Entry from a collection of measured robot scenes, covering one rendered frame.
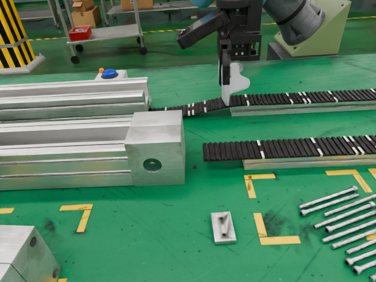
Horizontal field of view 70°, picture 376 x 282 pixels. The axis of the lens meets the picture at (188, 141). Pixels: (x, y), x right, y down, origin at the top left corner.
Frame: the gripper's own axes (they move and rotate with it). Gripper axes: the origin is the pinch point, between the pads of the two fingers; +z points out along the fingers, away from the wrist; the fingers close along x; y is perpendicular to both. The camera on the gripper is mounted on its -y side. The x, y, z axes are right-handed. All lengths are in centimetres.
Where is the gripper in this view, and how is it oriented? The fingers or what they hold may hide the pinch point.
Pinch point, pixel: (222, 93)
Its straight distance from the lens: 64.9
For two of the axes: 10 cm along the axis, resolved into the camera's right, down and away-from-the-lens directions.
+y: 10.0, -0.5, -0.4
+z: 0.7, 8.0, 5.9
